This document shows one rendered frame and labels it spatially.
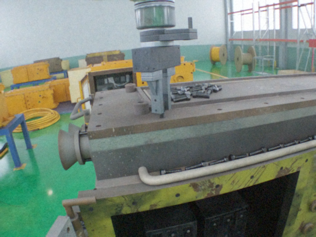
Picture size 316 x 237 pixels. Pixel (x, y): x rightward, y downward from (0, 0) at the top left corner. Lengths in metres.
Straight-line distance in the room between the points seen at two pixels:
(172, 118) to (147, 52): 0.17
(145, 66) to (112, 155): 0.22
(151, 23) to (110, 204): 0.40
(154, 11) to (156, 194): 0.39
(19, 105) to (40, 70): 2.81
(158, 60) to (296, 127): 0.48
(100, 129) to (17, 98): 6.36
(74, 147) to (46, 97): 5.94
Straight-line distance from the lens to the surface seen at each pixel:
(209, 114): 0.57
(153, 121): 0.53
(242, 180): 0.61
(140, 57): 0.47
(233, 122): 0.61
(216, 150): 0.61
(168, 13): 0.50
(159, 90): 0.51
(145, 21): 0.49
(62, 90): 7.24
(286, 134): 0.74
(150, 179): 0.52
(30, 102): 6.77
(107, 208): 0.54
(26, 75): 9.54
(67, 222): 0.50
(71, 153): 0.67
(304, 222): 0.96
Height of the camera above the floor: 1.54
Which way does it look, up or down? 19 degrees down
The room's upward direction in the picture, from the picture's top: 4 degrees counter-clockwise
